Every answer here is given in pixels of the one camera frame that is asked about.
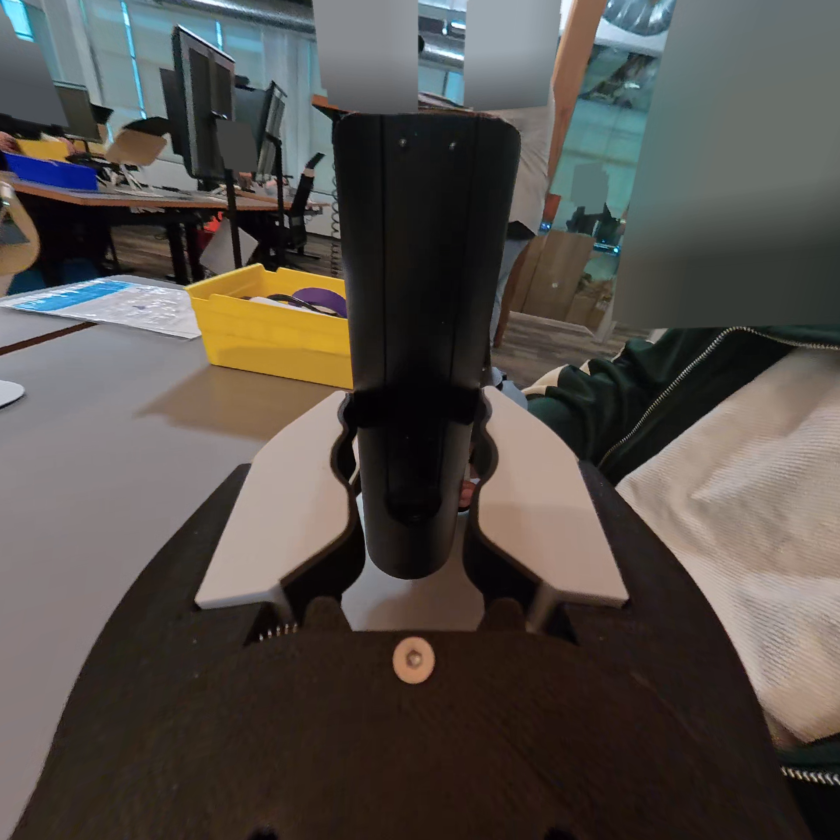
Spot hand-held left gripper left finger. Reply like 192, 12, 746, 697
196, 390, 365, 610

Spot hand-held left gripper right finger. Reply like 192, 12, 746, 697
462, 386, 630, 608

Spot black TV remote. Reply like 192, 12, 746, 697
331, 112, 522, 580

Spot person's right forearm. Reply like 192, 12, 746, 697
525, 357, 657, 463

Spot grey desk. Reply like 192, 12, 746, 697
0, 276, 526, 821

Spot wooden-top work desk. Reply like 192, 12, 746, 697
10, 177, 329, 283

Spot person's green zip jacket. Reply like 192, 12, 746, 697
525, 325, 840, 840

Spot person's white knit sweater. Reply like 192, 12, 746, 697
617, 348, 840, 746

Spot purple disc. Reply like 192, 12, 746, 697
292, 287, 347, 319

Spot brown cardboard boxes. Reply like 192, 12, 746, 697
508, 230, 618, 329

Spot printed paper sheet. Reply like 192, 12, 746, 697
0, 279, 201, 340

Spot black office chair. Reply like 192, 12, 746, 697
287, 153, 327, 253

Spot black computer monitor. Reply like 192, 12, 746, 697
252, 80, 288, 181
161, 25, 236, 193

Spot blue plastic bin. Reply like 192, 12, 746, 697
3, 152, 99, 191

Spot slanted wooden beam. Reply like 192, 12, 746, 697
548, 0, 611, 178

